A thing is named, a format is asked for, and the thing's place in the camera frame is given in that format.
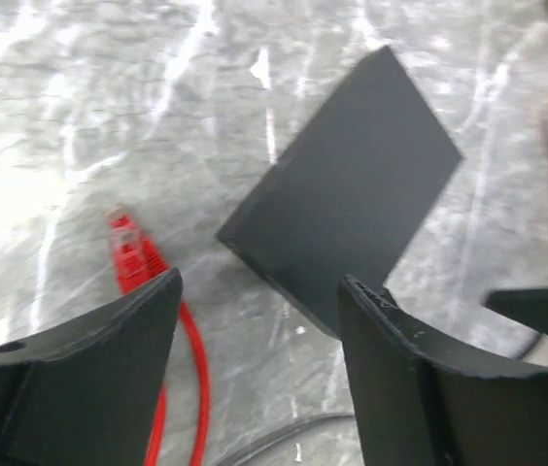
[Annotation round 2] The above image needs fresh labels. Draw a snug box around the red ethernet cable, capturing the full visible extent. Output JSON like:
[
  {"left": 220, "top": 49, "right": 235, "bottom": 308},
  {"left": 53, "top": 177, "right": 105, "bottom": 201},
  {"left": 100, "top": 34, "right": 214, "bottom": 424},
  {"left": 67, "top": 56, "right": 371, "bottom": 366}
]
[{"left": 104, "top": 203, "right": 212, "bottom": 466}]

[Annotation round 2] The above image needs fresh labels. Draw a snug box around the black network switch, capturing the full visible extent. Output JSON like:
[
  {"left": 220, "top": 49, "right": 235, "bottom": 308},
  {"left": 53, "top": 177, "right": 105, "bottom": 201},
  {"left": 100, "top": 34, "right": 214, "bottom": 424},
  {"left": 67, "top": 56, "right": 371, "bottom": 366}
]
[{"left": 217, "top": 47, "right": 462, "bottom": 338}]

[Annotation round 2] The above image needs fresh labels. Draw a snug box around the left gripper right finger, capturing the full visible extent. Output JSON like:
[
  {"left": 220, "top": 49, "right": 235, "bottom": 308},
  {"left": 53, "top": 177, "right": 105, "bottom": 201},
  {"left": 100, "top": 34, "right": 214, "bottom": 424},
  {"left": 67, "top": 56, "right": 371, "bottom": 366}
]
[{"left": 338, "top": 277, "right": 548, "bottom": 465}]

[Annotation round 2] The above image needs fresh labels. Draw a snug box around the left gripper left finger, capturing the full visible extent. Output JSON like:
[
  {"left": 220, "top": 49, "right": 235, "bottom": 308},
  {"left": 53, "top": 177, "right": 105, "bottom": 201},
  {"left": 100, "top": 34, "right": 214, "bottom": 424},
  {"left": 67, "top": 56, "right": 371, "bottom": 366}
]
[{"left": 0, "top": 270, "right": 182, "bottom": 465}]

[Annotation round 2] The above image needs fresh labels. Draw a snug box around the grey ethernet cable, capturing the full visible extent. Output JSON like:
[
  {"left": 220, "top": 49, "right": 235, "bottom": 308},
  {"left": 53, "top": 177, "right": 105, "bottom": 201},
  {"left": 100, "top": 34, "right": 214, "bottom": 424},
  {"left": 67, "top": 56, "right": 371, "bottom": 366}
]
[{"left": 215, "top": 412, "right": 358, "bottom": 466}]

